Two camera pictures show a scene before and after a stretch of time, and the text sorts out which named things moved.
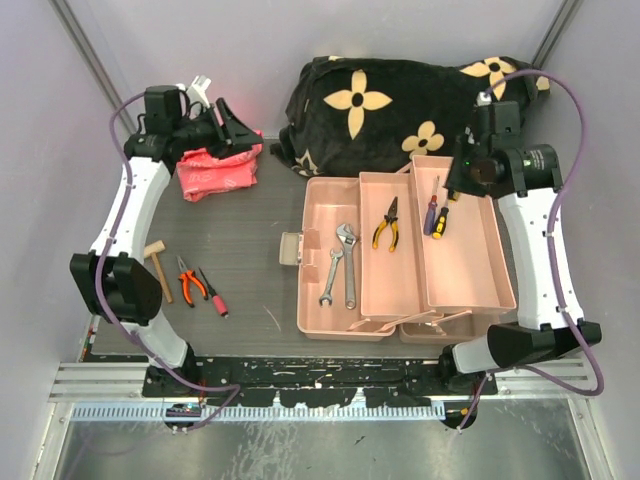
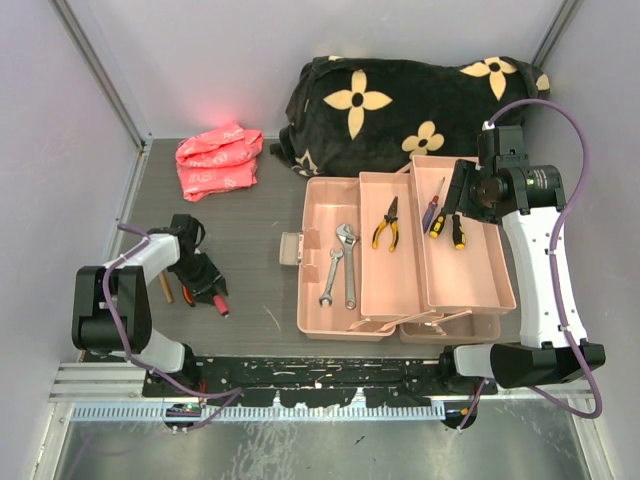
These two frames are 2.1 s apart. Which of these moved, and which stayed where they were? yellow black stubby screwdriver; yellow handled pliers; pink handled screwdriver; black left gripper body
Moved: black left gripper body
Stayed: pink handled screwdriver; yellow black stubby screwdriver; yellow handled pliers
